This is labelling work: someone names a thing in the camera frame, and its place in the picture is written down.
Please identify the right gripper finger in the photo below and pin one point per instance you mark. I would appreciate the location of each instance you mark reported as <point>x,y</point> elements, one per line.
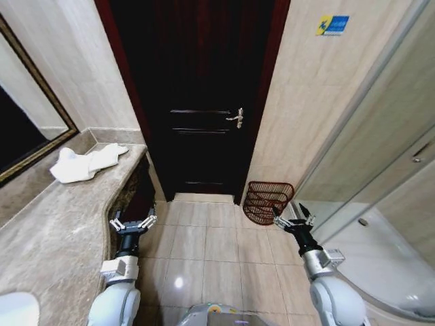
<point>308,219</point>
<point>281,221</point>

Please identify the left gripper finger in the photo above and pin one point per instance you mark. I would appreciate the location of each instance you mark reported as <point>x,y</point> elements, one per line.
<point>117,224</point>
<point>149,220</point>

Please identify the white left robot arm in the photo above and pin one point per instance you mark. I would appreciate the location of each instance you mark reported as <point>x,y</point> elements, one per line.
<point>113,302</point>

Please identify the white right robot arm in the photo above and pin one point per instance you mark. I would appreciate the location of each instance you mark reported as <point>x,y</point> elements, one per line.
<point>336,299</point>

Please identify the white crumpled towel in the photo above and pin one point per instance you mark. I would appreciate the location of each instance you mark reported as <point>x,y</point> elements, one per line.
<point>86,163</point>

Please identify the round shower drain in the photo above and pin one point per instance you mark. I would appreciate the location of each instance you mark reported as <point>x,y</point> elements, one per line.
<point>364,221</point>

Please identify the white shower tray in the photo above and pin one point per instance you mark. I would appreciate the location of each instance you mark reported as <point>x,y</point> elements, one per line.
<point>384,258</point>

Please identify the white robot front shell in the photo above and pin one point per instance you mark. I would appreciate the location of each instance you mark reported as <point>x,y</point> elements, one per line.
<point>217,314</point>

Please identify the dark wooden door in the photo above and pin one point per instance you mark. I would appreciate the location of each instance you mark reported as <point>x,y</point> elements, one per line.
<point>200,102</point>

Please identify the white washbasin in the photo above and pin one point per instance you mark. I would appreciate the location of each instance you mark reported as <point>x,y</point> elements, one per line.
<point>17,309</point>

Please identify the blue and yellow sticker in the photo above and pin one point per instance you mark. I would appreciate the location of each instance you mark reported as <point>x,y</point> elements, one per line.
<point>333,26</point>

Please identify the glass shower enclosure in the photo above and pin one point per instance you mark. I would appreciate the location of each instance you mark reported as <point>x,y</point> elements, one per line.
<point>374,119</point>

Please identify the dark red door frame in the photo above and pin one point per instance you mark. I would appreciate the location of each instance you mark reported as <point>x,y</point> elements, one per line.
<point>268,85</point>

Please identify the gold-framed wall mirror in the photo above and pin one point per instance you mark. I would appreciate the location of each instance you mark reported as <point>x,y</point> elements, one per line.
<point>20,112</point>

